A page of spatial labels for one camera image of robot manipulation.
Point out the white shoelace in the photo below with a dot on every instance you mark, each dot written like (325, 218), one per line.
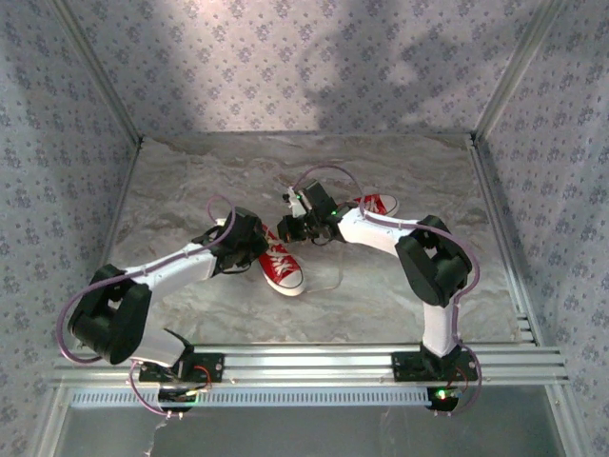
(373, 205)
(280, 262)

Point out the red canvas sneaker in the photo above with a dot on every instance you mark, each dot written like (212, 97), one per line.
(291, 278)
(387, 204)

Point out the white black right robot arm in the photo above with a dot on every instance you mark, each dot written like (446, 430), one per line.
(371, 231)

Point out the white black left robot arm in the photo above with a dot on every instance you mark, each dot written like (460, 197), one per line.
(176, 266)

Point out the black controller board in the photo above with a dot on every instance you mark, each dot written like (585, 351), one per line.
(173, 404)
(440, 404)

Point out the white torn strip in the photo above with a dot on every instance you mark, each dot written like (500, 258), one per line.
(152, 437)

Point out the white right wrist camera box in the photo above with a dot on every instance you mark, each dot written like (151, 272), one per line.
(295, 203)

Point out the aluminium side rail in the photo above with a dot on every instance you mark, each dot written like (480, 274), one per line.
(490, 190)
(112, 238)

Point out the aluminium mounting rail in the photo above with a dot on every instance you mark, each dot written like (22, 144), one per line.
(309, 366)

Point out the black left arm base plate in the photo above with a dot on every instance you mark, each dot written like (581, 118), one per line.
(214, 369)

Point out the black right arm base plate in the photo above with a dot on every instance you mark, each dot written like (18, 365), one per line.
(404, 366)

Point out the floral fabric enclosure lining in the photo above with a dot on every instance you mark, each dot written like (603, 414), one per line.
(304, 57)

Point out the aluminium frame post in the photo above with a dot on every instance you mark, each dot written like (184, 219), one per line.
(516, 71)
(100, 76)

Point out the aluminium frame leg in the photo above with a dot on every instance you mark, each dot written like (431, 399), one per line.
(51, 421)
(561, 421)

